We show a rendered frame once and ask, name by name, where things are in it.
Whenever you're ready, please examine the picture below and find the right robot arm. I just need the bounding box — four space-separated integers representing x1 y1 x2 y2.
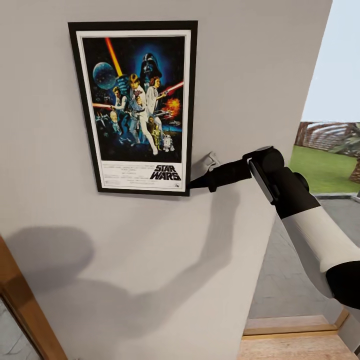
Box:
185 145 360 323

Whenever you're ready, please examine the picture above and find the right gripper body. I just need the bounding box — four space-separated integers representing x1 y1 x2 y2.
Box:
205 162 241 193

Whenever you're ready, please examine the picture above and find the poster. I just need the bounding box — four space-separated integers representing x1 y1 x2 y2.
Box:
68 20 198 197

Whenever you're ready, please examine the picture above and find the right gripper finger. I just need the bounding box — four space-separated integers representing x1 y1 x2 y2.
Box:
185 173 208 189

